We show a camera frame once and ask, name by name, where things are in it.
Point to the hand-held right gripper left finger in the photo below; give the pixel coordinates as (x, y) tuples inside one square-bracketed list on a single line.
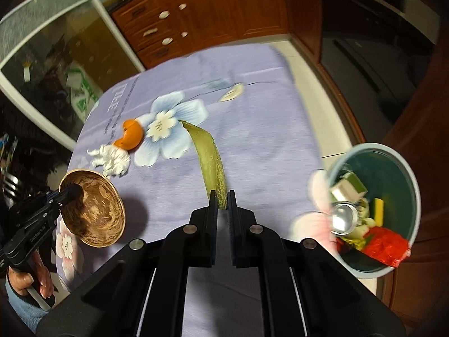
[(213, 217)]

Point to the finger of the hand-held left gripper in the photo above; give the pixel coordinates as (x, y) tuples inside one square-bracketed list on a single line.
[(72, 193)]

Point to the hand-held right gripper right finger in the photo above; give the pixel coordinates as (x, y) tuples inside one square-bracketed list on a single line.
[(231, 217)]

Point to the brown coconut shell bowl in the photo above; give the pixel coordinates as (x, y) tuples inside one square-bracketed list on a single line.
[(101, 214)]

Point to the long green peel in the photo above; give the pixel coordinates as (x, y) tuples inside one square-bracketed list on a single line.
[(208, 158)]

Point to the teal plastic bin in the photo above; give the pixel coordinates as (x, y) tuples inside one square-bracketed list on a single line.
[(386, 161)]

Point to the person's left forearm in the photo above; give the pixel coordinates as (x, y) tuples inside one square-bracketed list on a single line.
[(24, 305)]

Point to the person's left hand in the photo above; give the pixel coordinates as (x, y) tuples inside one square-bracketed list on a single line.
[(42, 273)]

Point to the crumpled white tissue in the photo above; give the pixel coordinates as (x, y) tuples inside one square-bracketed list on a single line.
[(112, 159)]

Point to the orange peel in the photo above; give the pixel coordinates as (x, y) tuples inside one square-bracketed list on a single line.
[(131, 137)]

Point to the purple floral tablecloth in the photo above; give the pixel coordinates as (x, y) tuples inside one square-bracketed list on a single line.
[(263, 130)]

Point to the green white bag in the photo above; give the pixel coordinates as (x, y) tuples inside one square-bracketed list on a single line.
[(82, 94)]

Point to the silver metal can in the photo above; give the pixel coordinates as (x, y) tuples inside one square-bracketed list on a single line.
[(342, 217)]

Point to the white green melon rind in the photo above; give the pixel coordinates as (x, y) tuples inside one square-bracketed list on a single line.
[(347, 189)]

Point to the pale vegetable scraps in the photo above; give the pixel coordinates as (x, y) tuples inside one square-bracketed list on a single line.
[(356, 234)]

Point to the yellow peel piece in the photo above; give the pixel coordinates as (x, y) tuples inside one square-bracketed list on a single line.
[(378, 210)]

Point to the sliding glass door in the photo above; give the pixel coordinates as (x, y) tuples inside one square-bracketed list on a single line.
[(45, 42)]

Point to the red plastic bag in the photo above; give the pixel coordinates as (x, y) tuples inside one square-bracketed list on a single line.
[(386, 245)]

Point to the brown kitchen base cabinet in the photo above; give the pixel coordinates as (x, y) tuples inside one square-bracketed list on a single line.
[(210, 14)]

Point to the black built-in oven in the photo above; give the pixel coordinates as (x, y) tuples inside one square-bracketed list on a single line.
[(368, 59)]

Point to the dark wooden door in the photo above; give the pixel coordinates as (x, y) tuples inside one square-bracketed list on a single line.
[(431, 130)]

